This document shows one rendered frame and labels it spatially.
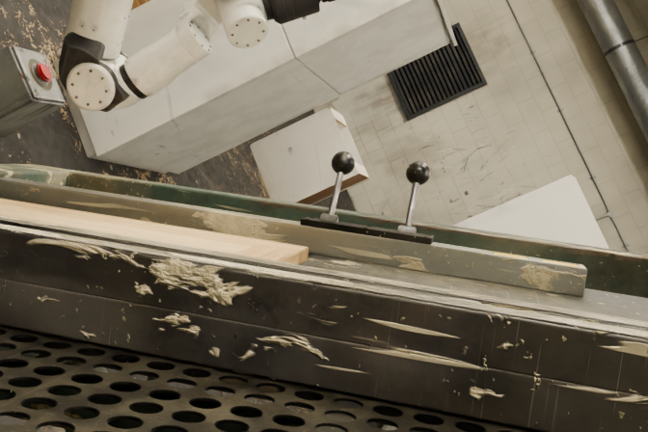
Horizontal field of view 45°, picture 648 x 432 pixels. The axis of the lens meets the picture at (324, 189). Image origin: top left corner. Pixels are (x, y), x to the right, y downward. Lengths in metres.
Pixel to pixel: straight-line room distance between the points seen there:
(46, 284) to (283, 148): 5.59
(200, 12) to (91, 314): 0.79
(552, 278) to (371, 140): 8.19
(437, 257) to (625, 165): 8.03
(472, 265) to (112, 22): 0.67
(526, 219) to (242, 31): 3.56
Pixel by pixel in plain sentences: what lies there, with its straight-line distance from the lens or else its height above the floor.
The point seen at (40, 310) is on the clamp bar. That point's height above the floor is 1.31.
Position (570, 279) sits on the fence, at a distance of 1.16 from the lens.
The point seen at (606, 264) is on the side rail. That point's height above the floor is 1.75.
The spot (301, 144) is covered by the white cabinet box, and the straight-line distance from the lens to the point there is 6.11.
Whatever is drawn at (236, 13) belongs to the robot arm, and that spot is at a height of 1.40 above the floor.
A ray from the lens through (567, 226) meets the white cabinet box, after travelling 4.64.
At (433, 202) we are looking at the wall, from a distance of 9.11.
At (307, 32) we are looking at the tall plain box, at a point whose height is 1.18.
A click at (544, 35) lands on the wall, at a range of 9.35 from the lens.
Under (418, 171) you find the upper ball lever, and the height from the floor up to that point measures 1.54.
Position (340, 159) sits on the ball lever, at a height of 1.44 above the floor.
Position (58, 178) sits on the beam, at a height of 0.90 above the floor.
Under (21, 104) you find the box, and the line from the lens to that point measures 1.59.
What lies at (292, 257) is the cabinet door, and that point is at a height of 1.37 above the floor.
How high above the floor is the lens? 1.64
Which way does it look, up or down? 12 degrees down
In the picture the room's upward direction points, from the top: 65 degrees clockwise
